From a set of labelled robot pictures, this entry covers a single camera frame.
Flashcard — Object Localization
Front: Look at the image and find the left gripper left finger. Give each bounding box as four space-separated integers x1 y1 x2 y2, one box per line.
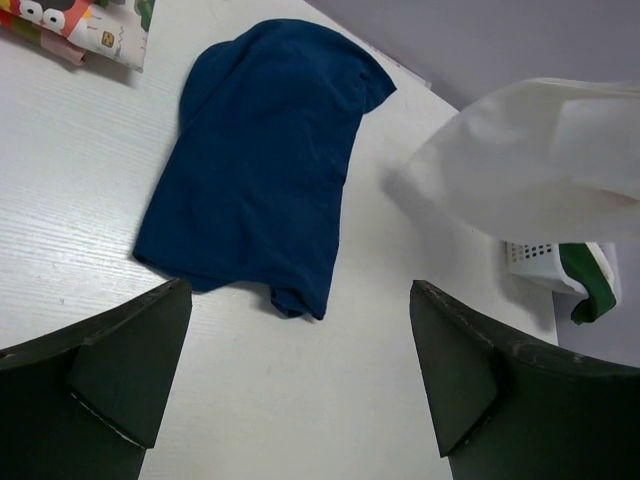
1 280 192 479

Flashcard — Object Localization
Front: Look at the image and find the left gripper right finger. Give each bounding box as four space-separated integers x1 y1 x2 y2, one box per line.
410 280 639 479

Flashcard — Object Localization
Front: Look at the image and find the white and green t-shirt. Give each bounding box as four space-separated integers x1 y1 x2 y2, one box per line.
391 78 639 324

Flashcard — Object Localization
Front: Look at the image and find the blue t-shirt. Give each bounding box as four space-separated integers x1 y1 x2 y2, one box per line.
132 19 395 320

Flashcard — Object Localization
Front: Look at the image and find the white plastic basket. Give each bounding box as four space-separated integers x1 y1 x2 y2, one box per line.
502 240 621 297

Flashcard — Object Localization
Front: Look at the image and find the folded colourful cartoon t-shirt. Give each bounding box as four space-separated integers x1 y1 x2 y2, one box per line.
1 0 155 72

